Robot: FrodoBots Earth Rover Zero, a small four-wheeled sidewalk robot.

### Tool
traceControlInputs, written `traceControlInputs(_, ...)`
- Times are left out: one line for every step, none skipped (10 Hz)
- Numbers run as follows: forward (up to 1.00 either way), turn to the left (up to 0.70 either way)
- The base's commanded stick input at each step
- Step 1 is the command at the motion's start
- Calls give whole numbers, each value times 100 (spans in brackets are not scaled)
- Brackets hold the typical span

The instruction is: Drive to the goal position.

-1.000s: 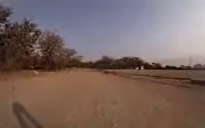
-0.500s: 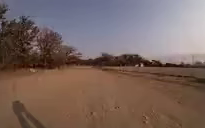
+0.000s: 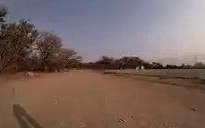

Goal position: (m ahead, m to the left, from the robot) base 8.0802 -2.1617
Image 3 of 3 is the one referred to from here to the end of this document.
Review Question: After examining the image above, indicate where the distant dark tree line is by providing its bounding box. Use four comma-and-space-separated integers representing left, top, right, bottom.
81, 55, 205, 70

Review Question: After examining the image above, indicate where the brown dirt road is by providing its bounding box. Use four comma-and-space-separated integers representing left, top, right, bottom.
0, 69, 205, 128

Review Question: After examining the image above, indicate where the small white building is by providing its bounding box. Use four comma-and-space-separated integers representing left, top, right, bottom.
135, 64, 146, 71

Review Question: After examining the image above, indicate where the small pale stone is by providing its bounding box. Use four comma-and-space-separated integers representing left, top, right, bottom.
118, 117, 127, 124
190, 106, 199, 112

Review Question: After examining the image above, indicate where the pale flat ground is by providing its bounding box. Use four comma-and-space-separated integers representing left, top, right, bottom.
104, 68, 205, 81

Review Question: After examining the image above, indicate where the row of bare trees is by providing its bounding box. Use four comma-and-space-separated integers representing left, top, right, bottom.
0, 3, 84, 74

